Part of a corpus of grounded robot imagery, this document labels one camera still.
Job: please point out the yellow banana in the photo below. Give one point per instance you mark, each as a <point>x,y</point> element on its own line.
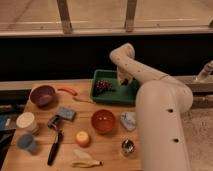
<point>86,163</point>

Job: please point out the blue cup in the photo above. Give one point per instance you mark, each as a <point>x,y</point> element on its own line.
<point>27,142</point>

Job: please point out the black handled brush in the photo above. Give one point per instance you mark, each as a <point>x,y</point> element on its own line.
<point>54,124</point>

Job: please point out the dark grape bunch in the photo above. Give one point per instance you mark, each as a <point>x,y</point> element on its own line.
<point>103,85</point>

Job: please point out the white crumpled cloth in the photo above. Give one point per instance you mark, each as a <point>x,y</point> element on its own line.
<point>128,121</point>

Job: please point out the yellow red apple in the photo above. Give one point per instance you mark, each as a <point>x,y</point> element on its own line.
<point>82,139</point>

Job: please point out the small gold spoon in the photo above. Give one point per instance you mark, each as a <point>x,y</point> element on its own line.
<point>82,100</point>

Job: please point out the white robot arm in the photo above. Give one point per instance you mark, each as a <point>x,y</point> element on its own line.
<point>160,101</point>

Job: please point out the purple bowl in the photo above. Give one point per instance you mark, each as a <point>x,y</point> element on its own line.
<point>43,95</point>

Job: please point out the metal faucet fixture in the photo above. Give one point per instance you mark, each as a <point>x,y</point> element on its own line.
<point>205,72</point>

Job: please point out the shiny metal cup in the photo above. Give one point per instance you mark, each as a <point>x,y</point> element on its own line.
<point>127,147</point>

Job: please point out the green plastic tray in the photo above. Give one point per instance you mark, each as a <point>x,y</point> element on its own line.
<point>121,94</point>

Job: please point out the white cup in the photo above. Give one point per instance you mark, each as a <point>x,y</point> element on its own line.
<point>27,122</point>

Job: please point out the orange bowl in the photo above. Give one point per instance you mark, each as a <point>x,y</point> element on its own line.
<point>103,121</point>

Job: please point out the blue board eraser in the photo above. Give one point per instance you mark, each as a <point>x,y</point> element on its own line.
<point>66,114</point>

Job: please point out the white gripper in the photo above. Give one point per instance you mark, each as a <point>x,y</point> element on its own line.
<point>124,78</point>

